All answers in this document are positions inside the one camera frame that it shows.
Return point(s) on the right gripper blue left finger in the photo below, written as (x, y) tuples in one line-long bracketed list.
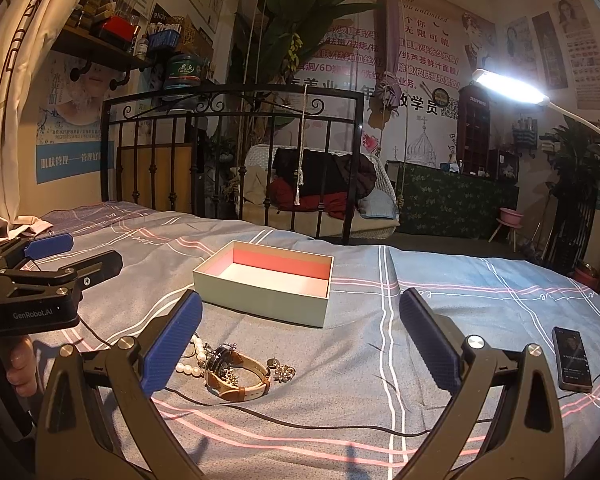
[(75, 439)]

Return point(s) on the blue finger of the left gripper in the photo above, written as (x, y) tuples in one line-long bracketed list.
[(14, 254), (90, 267)]

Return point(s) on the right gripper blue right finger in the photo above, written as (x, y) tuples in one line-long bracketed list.
[(525, 439)]

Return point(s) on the tan strap wristwatch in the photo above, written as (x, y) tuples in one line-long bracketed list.
[(235, 377)]

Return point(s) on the gold chain jewelry cluster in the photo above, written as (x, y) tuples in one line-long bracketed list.
[(280, 372)]

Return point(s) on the person's left hand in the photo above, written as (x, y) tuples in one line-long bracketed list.
[(21, 371)]

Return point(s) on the pink stool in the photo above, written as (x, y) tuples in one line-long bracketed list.
[(512, 219)]

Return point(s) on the open pink-lined gift box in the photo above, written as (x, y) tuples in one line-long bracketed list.
[(280, 284)]

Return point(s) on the red blanket on chair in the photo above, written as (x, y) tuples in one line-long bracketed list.
[(282, 196)]

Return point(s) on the green patterned counter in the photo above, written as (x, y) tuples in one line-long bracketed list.
[(434, 202)]

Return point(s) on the white hanging swing chair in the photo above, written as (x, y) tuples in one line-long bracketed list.
[(315, 172)]

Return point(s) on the dark red phone-booth cabinet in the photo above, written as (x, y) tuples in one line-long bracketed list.
[(473, 130)]

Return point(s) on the white LED desk lamp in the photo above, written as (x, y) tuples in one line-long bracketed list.
[(560, 178)]

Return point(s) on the large green plant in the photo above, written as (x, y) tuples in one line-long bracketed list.
[(293, 32)]

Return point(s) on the wooden wall shelf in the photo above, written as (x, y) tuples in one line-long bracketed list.
[(80, 44)]

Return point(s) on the black iron bed frame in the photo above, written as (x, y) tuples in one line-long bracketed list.
[(184, 150)]

